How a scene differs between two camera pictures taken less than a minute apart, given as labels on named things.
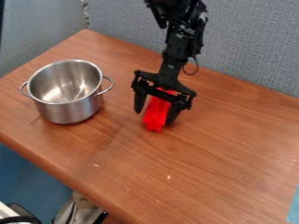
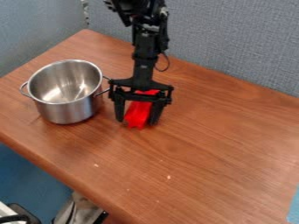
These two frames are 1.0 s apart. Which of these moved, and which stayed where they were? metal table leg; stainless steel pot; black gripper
Moved: black gripper
Stayed: metal table leg; stainless steel pot
